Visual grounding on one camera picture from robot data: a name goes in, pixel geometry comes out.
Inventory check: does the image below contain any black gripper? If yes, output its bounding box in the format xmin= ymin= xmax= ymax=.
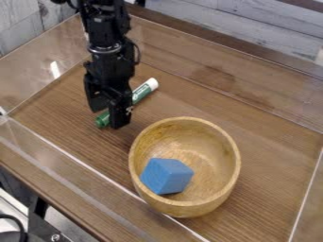
xmin=83 ymin=46 xmax=136 ymax=129

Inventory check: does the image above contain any green dry erase marker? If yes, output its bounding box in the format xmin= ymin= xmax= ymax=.
xmin=95 ymin=78 xmax=159 ymax=129

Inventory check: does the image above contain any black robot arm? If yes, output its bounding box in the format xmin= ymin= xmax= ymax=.
xmin=49 ymin=0 xmax=141 ymax=129

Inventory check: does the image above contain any brown wooden bowl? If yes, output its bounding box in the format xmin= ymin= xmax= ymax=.
xmin=128 ymin=116 xmax=241 ymax=218

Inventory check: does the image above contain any blue foam cube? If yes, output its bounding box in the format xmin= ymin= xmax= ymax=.
xmin=140 ymin=158 xmax=195 ymax=195

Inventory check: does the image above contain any black table leg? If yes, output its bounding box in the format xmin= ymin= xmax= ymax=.
xmin=32 ymin=197 xmax=49 ymax=218

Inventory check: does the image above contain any clear acrylic tray wall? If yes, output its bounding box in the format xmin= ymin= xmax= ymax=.
xmin=0 ymin=106 xmax=211 ymax=242

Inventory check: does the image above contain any black cable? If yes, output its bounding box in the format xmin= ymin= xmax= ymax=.
xmin=0 ymin=214 xmax=29 ymax=242

